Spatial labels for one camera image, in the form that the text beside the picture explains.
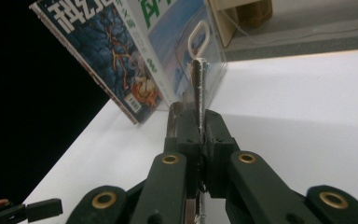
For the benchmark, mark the white magazine with picture grid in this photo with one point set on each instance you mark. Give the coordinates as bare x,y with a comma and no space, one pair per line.
140,46

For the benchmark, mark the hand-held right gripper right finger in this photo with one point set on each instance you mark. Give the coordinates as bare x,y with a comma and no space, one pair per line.
217,146

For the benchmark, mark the blue magazine with purple back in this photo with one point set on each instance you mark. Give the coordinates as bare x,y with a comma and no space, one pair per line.
105,53

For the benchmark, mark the dark magazine with red shape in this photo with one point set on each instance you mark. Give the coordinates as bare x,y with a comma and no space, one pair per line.
199,87

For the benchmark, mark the clear acrylic magazine rack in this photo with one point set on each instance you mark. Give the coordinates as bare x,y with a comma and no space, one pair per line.
214,56

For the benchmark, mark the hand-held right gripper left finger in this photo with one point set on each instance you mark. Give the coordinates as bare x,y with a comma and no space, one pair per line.
188,146

